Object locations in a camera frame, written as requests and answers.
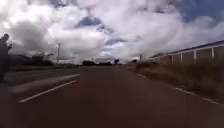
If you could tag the distant row of trees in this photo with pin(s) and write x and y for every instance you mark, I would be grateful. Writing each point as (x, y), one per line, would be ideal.
(100, 62)

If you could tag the dark grey asphalt road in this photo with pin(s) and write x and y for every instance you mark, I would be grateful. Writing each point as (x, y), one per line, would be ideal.
(113, 100)

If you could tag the utility pole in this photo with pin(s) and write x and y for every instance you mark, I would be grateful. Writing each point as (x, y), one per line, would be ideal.
(58, 54)

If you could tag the dry grass verge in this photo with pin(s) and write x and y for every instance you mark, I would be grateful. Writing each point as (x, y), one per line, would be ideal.
(186, 75)

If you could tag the dark bushes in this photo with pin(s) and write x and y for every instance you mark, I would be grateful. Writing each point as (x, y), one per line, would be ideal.
(33, 60)

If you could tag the person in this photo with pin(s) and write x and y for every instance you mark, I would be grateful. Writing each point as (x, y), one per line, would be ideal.
(4, 56)

